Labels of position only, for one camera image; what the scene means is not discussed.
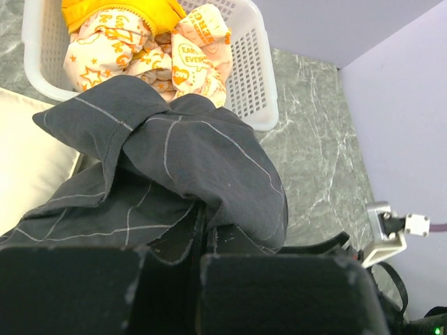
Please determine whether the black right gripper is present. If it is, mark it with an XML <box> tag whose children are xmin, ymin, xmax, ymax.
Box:
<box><xmin>279</xmin><ymin>232</ymin><xmax>446</xmax><ymax>335</ymax></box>

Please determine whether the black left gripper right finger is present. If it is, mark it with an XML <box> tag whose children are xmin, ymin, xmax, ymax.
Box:
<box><xmin>200</xmin><ymin>254</ymin><xmax>389</xmax><ymax>334</ymax></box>

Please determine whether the cream bear print pillow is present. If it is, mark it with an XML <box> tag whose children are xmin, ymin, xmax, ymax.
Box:
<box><xmin>1</xmin><ymin>89</ymin><xmax>82</xmax><ymax>234</ymax></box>

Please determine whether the dark grey checked pillowcase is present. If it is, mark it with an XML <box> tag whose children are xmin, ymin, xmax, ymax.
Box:
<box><xmin>1</xmin><ymin>75</ymin><xmax>288</xmax><ymax>264</ymax></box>

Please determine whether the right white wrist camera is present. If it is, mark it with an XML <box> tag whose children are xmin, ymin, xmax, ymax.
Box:
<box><xmin>361</xmin><ymin>202</ymin><xmax>431</xmax><ymax>269</ymax></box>

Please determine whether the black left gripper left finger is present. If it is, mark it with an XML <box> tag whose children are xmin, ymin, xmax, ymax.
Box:
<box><xmin>1</xmin><ymin>246</ymin><xmax>148</xmax><ymax>334</ymax></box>

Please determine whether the white plastic basket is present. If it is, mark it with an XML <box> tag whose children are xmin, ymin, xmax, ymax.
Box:
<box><xmin>22</xmin><ymin>0</ymin><xmax>279</xmax><ymax>131</ymax></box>

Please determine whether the orange patterned pillowcase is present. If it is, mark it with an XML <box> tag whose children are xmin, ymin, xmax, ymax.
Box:
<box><xmin>61</xmin><ymin>1</ymin><xmax>233</xmax><ymax>107</ymax></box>

